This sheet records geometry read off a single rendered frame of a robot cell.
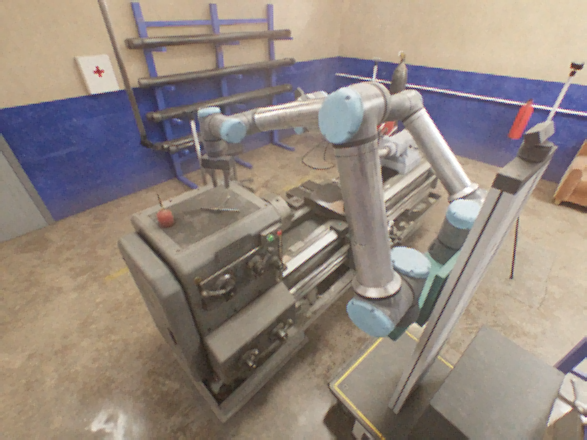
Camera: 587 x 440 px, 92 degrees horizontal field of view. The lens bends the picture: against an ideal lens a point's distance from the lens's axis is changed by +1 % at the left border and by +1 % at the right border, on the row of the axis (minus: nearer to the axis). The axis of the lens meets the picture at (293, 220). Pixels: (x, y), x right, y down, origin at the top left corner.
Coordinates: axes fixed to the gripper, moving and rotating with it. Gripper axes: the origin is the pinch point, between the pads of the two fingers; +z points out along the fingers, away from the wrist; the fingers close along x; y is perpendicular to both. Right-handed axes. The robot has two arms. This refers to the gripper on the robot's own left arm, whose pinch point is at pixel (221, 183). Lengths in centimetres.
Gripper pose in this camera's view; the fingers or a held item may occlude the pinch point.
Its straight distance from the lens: 140.2
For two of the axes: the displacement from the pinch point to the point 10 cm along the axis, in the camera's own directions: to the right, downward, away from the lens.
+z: 0.0, 8.1, 5.9
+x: 9.9, 1.0, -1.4
